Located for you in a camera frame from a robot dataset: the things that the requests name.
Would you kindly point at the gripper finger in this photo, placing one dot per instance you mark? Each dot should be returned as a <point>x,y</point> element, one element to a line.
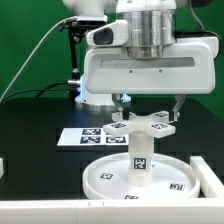
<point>124,112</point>
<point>174,113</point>

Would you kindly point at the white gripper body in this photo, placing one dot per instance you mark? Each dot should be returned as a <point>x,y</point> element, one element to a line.
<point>186,67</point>

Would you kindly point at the white round table top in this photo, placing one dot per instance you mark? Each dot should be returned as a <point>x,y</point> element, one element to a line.
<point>118,176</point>

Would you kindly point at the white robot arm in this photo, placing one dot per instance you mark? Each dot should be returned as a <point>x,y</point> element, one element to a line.
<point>134,48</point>

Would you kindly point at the white marker tag sheet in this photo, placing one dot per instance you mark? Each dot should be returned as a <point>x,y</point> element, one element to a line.
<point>89,137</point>

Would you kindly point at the small white block left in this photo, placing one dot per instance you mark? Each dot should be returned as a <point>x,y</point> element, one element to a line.
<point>1,168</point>

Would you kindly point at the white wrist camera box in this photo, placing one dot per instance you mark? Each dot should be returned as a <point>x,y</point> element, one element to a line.
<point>111,35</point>

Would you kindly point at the white L-shaped frame border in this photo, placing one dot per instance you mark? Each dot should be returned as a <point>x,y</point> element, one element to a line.
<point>206,210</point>

